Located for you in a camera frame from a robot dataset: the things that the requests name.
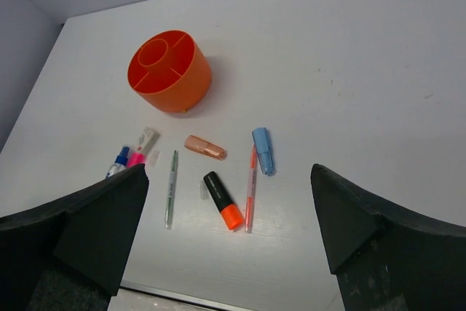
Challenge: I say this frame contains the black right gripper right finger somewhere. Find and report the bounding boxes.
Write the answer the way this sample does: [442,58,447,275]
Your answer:
[310,164,465,310]

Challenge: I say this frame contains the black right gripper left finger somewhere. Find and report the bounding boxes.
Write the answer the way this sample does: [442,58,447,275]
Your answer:
[1,165,149,310]

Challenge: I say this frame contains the green thin pen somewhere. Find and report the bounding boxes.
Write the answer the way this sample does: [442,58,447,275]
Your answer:
[165,150,178,229]

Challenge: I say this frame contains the orange thin pen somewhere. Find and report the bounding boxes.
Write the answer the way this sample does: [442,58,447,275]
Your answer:
[245,146,257,233]

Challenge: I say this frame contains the blue white glue bottle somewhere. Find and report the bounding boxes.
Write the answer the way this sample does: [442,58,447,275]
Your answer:
[106,146,130,178]

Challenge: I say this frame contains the black pink highlighter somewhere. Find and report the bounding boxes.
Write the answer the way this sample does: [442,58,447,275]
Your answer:
[127,127,160,168]

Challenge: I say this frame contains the black orange highlighter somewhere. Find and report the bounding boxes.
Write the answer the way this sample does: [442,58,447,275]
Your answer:
[203,171,244,231]

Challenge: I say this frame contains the orange round desk organizer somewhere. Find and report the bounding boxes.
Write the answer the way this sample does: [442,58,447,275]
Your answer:
[127,30,212,114]

